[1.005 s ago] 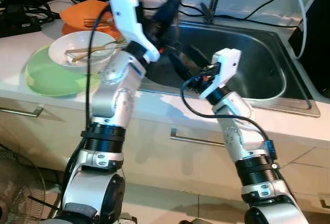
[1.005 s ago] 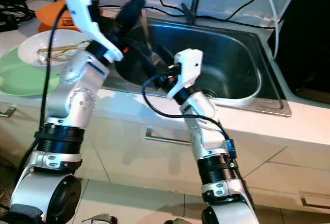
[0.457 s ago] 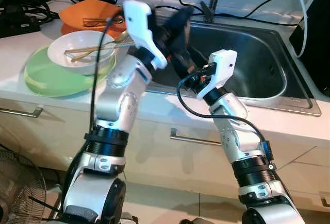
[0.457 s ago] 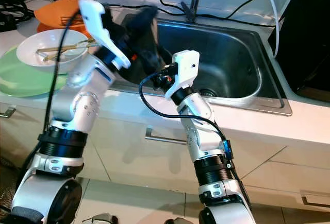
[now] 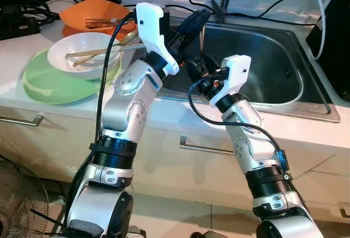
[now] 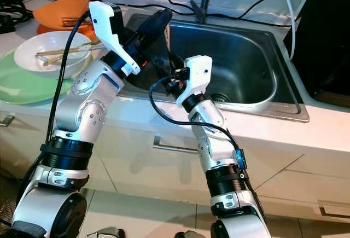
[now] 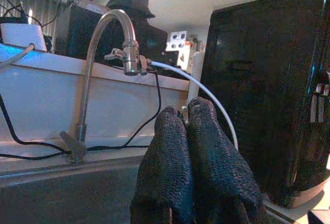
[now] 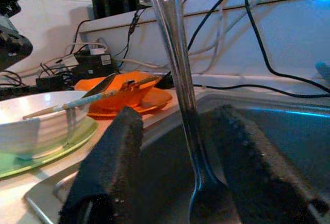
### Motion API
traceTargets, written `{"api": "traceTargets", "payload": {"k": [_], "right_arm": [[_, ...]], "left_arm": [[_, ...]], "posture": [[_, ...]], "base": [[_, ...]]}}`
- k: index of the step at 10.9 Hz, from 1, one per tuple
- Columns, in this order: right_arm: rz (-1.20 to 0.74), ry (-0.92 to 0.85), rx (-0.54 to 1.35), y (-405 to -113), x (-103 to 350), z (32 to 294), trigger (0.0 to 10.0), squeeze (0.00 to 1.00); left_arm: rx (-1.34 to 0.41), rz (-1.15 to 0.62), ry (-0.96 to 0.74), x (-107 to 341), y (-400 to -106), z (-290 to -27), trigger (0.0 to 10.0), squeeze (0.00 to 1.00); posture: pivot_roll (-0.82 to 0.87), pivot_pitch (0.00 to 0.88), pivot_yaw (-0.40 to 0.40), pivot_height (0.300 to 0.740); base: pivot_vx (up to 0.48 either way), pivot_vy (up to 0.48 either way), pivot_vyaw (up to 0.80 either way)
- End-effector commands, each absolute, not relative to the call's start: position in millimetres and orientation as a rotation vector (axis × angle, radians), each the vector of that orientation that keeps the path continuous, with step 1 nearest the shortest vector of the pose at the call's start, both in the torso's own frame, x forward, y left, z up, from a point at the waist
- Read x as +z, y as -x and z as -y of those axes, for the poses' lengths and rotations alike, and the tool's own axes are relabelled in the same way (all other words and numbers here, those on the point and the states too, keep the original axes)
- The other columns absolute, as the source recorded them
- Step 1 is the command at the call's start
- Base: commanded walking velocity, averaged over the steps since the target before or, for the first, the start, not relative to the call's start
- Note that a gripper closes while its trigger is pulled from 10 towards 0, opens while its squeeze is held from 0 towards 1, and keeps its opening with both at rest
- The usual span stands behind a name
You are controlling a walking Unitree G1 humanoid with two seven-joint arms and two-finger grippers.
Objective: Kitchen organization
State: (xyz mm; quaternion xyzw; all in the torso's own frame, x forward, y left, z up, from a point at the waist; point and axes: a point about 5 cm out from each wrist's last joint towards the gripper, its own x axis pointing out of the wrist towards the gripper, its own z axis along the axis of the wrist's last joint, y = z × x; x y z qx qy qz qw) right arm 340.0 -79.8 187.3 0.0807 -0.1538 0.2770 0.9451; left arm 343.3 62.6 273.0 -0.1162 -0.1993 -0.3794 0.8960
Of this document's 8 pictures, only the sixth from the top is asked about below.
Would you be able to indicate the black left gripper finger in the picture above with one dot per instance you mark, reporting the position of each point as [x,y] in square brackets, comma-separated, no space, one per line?
[156,20]
[163,29]

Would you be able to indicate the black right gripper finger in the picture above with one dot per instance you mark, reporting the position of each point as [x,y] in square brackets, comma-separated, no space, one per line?
[175,61]

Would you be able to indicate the light wooden chopstick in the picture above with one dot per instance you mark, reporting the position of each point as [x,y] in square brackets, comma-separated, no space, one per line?
[57,57]
[60,50]

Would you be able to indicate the light green plate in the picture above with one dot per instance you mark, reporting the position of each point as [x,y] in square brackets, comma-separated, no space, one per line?
[22,85]

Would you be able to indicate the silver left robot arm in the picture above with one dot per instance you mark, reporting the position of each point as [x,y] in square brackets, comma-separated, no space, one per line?
[85,112]

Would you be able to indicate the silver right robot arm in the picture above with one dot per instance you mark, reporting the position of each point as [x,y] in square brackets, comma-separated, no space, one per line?
[210,139]

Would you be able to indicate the brown wooden utensil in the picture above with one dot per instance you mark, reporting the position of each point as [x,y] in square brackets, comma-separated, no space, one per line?
[76,22]

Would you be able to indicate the stainless steel sink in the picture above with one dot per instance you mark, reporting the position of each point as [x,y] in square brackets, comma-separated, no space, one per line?
[246,63]

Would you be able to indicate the orange plate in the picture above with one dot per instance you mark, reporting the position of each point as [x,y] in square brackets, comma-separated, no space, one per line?
[45,30]
[54,11]

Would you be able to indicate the white bowl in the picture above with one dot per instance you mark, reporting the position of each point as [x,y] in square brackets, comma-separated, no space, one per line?
[49,69]

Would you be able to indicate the white sink counter cabinet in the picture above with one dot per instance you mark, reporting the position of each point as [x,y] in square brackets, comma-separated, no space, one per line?
[142,167]

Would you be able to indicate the black power strip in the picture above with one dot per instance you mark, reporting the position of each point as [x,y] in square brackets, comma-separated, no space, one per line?
[12,22]

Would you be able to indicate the tall black appliance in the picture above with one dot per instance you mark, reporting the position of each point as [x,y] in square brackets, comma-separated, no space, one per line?
[328,41]

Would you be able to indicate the black floor fan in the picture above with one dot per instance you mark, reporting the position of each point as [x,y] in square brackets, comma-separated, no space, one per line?
[7,199]

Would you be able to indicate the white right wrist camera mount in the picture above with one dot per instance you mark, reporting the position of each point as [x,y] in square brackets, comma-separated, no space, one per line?
[197,74]

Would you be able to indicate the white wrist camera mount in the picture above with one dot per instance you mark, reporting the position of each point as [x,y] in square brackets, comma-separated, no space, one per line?
[197,74]
[104,27]

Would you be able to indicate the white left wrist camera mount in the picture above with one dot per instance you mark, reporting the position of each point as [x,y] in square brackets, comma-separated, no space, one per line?
[104,27]

